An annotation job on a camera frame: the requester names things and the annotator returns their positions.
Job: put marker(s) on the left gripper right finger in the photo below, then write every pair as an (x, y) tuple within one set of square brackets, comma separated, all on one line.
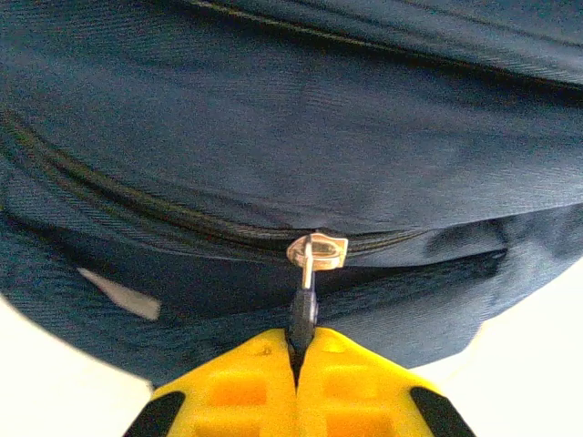
[(360, 391)]

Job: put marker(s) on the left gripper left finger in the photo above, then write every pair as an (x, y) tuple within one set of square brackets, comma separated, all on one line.
[(237, 391)]

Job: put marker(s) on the navy blue student backpack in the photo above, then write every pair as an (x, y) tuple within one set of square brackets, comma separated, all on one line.
[(291, 136)]

